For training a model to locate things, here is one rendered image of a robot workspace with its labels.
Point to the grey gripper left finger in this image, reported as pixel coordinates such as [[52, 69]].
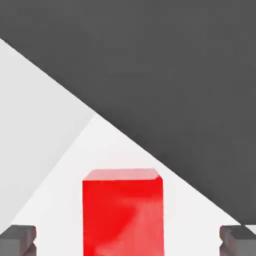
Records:
[[16, 240]]

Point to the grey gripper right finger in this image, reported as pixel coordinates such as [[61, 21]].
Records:
[[238, 242]]

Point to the small red cube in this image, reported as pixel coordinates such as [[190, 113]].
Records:
[[123, 216]]

